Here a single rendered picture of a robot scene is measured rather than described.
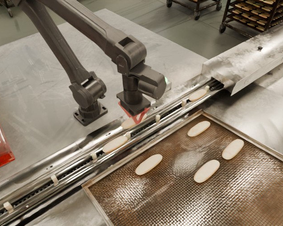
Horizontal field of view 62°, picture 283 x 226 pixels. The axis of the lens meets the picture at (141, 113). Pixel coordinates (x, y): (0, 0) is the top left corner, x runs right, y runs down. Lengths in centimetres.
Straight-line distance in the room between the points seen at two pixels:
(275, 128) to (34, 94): 102
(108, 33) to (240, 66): 67
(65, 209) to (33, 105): 54
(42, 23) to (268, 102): 94
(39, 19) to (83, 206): 58
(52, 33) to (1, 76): 55
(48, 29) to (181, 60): 70
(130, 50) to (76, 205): 44
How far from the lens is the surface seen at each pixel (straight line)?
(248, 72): 112
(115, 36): 64
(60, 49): 85
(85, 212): 69
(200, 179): 70
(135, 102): 71
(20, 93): 120
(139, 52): 63
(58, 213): 72
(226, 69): 110
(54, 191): 78
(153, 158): 74
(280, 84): 130
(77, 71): 86
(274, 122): 108
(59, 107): 106
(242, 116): 105
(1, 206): 84
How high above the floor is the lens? 153
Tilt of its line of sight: 46 degrees down
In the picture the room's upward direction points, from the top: straight up
